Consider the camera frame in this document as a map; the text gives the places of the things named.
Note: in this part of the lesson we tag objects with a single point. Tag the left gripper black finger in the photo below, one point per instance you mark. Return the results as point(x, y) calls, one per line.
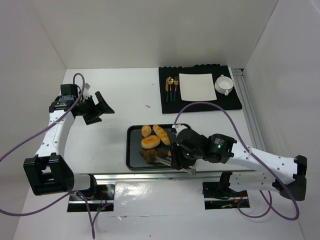
point(89, 120)
point(102, 105)

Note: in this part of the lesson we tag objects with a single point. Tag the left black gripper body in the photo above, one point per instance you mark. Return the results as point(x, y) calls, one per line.
point(92, 113)

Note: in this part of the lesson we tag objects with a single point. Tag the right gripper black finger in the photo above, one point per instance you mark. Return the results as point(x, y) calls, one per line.
point(188, 166)
point(175, 158)

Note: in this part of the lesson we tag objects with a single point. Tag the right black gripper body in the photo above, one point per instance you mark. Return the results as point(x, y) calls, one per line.
point(176, 158)

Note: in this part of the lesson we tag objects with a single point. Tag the metal tongs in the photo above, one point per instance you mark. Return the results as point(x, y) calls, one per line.
point(167, 161)

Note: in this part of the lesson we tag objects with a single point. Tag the chocolate croissant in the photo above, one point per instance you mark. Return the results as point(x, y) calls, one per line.
point(150, 155)

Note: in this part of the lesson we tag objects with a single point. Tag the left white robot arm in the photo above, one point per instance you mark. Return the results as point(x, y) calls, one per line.
point(48, 171)

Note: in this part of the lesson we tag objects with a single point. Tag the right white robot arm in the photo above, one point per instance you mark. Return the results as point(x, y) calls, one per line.
point(285, 175)

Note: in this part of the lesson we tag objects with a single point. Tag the striped long bread roll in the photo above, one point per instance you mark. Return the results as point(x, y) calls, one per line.
point(162, 134)

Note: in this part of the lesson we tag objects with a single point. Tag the glazed donut left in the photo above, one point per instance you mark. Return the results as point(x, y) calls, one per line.
point(150, 142)

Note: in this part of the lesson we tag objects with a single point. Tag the small round bun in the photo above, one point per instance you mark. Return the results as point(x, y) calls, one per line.
point(146, 131)

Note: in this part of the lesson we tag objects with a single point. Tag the black baking tray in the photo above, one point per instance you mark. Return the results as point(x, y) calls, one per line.
point(134, 161)

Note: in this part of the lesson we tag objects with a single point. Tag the black placemat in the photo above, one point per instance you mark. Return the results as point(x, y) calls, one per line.
point(229, 102)

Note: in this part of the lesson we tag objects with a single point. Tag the white square plate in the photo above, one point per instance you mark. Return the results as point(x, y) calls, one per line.
point(197, 87)

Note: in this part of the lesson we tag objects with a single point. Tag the white cup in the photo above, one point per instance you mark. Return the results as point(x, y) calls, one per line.
point(224, 85)

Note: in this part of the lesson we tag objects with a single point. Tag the gold knife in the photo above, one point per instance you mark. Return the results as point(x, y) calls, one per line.
point(167, 90)

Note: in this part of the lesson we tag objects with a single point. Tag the gold spoon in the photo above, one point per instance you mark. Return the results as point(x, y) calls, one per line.
point(170, 83)

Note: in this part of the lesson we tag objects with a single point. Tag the gold fork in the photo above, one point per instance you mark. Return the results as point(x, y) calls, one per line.
point(176, 83)

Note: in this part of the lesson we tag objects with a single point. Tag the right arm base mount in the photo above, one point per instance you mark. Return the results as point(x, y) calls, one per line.
point(215, 198)

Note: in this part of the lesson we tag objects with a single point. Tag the aluminium front rail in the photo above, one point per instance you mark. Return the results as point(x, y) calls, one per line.
point(150, 176)

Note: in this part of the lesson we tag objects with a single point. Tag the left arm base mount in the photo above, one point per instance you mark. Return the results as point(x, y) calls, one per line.
point(100, 197)

